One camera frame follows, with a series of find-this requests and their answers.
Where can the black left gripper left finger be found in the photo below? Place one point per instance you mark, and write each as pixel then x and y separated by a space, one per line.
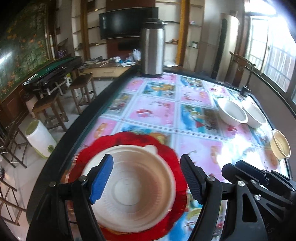
pixel 83 193

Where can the white plastic bag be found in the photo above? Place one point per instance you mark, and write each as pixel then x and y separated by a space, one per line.
pixel 136 55

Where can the cream ribbed bowl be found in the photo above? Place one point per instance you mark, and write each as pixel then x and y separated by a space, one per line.
pixel 140 191
pixel 279 145

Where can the wooden stool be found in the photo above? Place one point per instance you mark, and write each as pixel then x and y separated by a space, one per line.
pixel 83 90
pixel 53 111

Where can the white green bin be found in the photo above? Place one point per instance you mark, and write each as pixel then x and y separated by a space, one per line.
pixel 40 138

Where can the colourful fruit tablecloth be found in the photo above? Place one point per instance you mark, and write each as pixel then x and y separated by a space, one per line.
pixel 179 114

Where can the black television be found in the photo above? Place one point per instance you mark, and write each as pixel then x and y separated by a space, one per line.
pixel 122 23

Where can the steel thermos flask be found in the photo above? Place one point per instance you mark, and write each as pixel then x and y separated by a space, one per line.
pixel 152 47

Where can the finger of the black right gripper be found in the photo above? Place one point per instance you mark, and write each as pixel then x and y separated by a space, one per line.
pixel 270 185
pixel 256 213

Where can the white paper bowl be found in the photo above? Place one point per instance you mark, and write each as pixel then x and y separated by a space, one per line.
pixel 255 117
pixel 231 113

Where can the green mahjong table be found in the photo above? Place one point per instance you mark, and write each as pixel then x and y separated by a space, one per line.
pixel 52 73

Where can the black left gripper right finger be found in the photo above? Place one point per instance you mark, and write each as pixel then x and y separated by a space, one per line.
pixel 207 190

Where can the dark wooden side chair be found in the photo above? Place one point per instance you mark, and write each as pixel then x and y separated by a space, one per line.
pixel 14 145

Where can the wooden armchair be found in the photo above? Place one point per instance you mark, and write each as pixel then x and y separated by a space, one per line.
pixel 242 64

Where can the white standing air conditioner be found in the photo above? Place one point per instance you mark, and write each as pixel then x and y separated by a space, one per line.
pixel 227 40

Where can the flower landscape painting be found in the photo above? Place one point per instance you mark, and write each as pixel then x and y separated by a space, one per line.
pixel 24 47

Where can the small black table clamp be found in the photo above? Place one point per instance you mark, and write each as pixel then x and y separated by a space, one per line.
pixel 245 91

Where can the small red glass plate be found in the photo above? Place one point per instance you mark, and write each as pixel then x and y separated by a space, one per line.
pixel 164 227

